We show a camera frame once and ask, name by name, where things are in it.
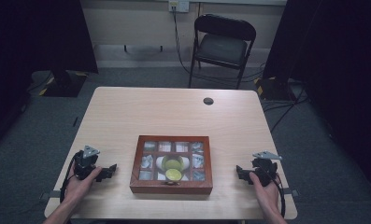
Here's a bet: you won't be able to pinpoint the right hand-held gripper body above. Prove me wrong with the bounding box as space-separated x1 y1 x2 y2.
250 150 283 188

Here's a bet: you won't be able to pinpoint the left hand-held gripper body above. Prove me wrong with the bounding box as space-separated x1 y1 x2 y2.
73 145 101 181

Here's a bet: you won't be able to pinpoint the wooden box with glass lid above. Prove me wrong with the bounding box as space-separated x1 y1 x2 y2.
129 134 214 196

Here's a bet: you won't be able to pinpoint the person's left hand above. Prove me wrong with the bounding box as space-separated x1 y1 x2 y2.
63 167 103 203

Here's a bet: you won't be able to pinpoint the person's right hand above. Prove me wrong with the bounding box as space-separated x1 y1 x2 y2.
250 172 282 213

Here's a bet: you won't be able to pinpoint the set of silver foil packets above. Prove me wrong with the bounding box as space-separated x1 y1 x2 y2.
138 141 206 182

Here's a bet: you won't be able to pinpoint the white paper piece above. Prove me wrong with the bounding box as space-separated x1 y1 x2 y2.
180 156 191 182
155 156 165 181

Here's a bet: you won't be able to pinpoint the black stand base, striped tape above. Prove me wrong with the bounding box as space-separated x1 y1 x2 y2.
253 76 295 102
38 69 90 98

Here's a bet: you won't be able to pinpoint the black folding chair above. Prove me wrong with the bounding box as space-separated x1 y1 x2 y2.
188 13 257 91

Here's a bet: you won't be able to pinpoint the dark curtain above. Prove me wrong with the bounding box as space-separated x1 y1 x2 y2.
0 0 99 157
262 0 371 200

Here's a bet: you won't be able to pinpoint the left hand-held gripper black cable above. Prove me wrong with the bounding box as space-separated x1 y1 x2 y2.
59 151 82 203

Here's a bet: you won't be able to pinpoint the hand-held gripper black cable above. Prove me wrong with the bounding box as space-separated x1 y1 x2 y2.
268 173 287 217
59 151 82 203

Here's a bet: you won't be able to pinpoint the right hand-held gripper black cable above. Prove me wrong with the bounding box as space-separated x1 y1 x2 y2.
268 173 287 217

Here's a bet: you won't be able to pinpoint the black floor cables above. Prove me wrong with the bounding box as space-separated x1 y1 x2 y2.
262 87 310 133

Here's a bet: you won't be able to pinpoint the white wall socket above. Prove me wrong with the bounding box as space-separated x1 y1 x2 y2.
168 0 191 14

